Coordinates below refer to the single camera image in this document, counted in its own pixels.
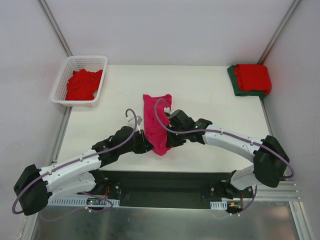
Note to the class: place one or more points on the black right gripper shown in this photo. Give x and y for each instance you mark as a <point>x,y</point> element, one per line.
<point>171,139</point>

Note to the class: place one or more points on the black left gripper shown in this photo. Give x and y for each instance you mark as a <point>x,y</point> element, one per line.
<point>144,141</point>

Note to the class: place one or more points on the pink t shirt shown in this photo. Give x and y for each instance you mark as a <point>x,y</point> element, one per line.
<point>154,132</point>

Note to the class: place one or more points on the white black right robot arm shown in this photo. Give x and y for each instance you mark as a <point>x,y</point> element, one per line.
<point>268,158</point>

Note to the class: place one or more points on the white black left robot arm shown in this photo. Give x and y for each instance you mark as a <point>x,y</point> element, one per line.
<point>36,187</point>

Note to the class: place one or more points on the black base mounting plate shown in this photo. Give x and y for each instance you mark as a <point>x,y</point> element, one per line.
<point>149,189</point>

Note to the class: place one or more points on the folded green t shirt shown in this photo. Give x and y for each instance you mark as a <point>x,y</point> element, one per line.
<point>237,91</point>

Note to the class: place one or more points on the crumpled red t shirt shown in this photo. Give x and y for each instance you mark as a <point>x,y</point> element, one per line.
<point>82,85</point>

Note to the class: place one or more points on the white plastic laundry basket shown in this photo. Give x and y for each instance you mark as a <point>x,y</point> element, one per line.
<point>91,63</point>

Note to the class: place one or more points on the folded red t shirt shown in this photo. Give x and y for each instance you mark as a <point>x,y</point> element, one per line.
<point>253,77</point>

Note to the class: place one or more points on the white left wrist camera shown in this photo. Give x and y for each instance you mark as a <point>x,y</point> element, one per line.
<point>131,121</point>

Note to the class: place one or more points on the right white slotted cable duct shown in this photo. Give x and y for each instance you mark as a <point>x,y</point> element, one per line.
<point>219,205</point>

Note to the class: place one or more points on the white slotted cable duct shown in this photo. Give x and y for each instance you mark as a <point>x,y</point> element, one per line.
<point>219,205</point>
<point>84,202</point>

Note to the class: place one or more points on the left white slotted cable duct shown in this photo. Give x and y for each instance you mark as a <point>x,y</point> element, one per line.
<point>84,202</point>

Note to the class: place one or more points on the aluminium frame rail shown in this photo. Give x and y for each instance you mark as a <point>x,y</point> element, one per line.
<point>287,191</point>

